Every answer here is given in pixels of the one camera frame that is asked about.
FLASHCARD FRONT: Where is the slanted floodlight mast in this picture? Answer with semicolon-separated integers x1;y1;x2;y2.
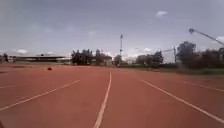
188;27;224;46

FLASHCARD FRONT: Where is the clump of dark trees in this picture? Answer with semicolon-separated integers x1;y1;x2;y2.
175;40;224;70

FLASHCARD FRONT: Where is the red running track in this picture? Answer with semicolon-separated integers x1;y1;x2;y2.
0;64;224;128

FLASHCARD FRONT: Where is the grass strip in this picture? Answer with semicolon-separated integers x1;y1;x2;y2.
114;64;224;76

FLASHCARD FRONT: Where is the pale pole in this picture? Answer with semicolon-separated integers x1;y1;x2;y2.
172;45;177;65

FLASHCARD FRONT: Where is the row of dark trees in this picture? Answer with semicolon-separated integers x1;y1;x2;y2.
70;48;113;67

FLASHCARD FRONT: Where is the tall floodlight mast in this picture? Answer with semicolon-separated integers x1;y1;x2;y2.
119;34;124;58

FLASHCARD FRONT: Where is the group of trees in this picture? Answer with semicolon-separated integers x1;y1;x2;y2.
134;49;165;68

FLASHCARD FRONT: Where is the roofed grandstand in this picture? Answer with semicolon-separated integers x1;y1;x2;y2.
7;54;72;65

